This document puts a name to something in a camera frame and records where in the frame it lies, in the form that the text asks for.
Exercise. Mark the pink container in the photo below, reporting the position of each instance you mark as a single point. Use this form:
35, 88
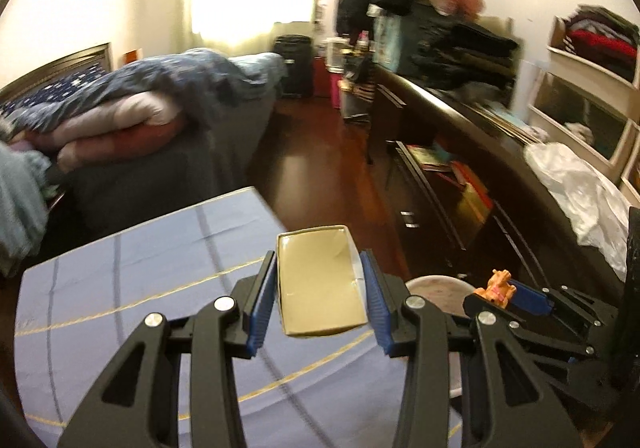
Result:
335, 88

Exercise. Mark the stack of papers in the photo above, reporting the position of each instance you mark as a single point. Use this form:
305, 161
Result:
505, 121

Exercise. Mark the dark wooden dresser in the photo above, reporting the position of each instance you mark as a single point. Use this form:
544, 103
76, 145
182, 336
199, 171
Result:
440, 128

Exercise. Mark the white shelf unit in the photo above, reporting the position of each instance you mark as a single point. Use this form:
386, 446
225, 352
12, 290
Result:
590, 63

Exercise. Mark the white rimmed trash bin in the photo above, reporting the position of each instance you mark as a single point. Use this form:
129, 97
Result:
435, 290

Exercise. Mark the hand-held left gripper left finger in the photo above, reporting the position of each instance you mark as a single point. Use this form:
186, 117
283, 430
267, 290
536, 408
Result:
260, 308

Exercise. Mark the bed with dark sheet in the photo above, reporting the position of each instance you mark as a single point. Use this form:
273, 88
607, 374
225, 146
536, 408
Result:
200, 163

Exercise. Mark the blue lined mat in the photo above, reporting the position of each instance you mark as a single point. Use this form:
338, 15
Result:
125, 268

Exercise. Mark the navy blue blanket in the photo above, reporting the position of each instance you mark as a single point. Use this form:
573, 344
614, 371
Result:
190, 73

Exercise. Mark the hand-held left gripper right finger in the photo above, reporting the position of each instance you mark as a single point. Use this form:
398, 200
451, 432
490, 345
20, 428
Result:
375, 308

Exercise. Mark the pile of dark clothes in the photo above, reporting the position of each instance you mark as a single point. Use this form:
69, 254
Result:
465, 48

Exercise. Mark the orange and white snack wrapper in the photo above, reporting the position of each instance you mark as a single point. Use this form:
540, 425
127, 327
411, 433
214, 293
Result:
495, 288

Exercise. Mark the folded pink and red quilt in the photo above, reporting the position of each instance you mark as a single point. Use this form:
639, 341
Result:
125, 128

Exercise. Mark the white plastic bag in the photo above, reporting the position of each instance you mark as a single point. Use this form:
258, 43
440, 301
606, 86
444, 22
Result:
575, 188

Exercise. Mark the dark wooden headboard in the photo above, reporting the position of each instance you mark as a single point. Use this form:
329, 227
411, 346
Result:
60, 66

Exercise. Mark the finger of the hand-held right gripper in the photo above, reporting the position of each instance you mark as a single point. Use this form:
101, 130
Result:
530, 300
480, 305

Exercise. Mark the teal box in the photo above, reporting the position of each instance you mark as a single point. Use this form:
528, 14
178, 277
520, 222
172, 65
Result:
390, 43

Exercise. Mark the black suitcase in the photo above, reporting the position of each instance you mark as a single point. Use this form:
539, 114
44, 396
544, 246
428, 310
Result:
295, 68

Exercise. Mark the folded red and dark clothes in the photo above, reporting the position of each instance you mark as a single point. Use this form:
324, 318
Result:
600, 36

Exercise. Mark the light blue garment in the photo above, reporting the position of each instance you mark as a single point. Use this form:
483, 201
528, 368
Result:
20, 208

